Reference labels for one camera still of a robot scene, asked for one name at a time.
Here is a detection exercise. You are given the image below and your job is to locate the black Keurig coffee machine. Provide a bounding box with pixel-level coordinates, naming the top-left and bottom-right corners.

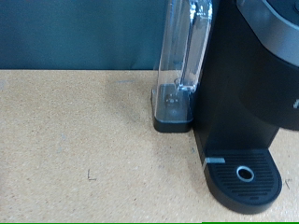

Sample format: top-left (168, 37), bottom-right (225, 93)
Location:
top-left (192, 0), bottom-right (299, 216)

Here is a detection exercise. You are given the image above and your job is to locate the clear water reservoir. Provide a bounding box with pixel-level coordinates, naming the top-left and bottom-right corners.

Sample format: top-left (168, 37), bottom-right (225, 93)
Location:
top-left (151, 0), bottom-right (215, 134)

